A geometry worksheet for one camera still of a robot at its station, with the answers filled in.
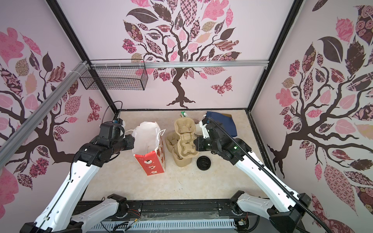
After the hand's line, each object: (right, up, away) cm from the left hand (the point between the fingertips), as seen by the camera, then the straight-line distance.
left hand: (130, 142), depth 72 cm
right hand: (+32, +2, -3) cm, 32 cm away
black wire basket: (-35, +49, +50) cm, 78 cm away
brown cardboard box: (+61, +16, +39) cm, 74 cm away
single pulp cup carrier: (+29, -2, -2) cm, 29 cm away
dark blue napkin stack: (+60, +12, +46) cm, 76 cm away
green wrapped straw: (+25, +17, +20) cm, 37 cm away
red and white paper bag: (+1, -7, +26) cm, 27 cm away
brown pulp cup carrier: (+18, -2, +18) cm, 26 cm away
